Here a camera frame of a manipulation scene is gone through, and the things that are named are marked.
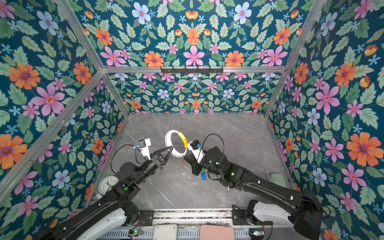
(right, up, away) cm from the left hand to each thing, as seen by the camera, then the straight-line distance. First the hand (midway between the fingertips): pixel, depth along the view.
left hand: (173, 147), depth 62 cm
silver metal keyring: (-2, +1, +3) cm, 4 cm away
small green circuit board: (-19, -42, +8) cm, 47 cm away
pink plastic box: (+19, -41, +8) cm, 46 cm away
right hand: (+4, -5, +6) cm, 9 cm away
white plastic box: (-5, -41, +7) cm, 42 cm away
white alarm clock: (-41, -23, +19) cm, 51 cm away
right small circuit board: (+38, -42, +9) cm, 58 cm away
